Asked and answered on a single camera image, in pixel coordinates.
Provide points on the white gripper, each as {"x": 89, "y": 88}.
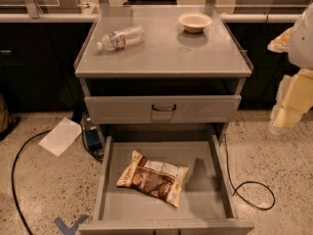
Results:
{"x": 302, "y": 46}

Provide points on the brown chip bag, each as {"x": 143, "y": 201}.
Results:
{"x": 155, "y": 179}

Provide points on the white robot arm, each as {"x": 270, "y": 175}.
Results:
{"x": 301, "y": 41}

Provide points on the grey cabinet with counter top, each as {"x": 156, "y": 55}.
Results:
{"x": 169, "y": 62}

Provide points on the closed grey top drawer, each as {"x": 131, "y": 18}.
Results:
{"x": 161, "y": 109}

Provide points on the open grey middle drawer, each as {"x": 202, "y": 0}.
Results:
{"x": 206, "y": 206}

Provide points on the white paper bowl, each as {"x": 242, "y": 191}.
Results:
{"x": 194, "y": 22}

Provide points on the clear plastic water bottle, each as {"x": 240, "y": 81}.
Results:
{"x": 119, "y": 39}

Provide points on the blue box on floor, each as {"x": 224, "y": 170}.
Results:
{"x": 92, "y": 140}

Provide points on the white paper sheet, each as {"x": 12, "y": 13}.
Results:
{"x": 61, "y": 137}

